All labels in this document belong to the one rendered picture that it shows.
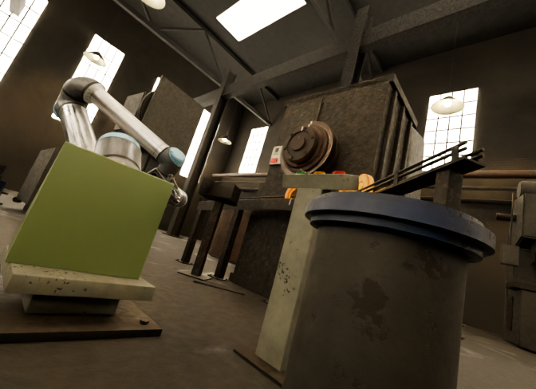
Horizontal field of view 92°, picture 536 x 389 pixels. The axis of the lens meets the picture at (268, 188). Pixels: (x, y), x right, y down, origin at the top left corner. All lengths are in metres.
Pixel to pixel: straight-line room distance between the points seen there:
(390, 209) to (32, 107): 11.28
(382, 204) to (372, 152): 1.51
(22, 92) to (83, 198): 10.69
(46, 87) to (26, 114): 1.09
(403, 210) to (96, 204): 0.75
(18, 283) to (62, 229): 0.15
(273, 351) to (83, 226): 0.62
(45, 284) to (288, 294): 0.59
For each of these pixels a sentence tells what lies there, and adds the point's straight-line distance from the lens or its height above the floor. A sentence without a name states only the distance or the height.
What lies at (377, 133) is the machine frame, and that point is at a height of 1.27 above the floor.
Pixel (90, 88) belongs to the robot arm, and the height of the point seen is 0.79.
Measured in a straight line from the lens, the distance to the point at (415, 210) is 0.41.
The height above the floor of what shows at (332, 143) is 1.13.
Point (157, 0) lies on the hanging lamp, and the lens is 6.72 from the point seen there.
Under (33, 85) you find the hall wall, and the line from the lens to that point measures 11.57.
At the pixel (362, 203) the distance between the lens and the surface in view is 0.41.
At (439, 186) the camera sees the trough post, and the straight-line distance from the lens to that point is 0.96.
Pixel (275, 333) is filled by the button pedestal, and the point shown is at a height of 0.09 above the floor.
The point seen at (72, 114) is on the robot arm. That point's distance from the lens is 1.50.
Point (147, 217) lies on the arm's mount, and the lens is 0.89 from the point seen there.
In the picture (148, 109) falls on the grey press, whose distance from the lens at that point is 4.11.
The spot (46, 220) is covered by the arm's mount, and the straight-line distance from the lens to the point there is 0.85.
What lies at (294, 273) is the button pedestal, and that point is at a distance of 0.82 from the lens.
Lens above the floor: 0.30
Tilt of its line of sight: 14 degrees up
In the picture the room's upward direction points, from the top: 16 degrees clockwise
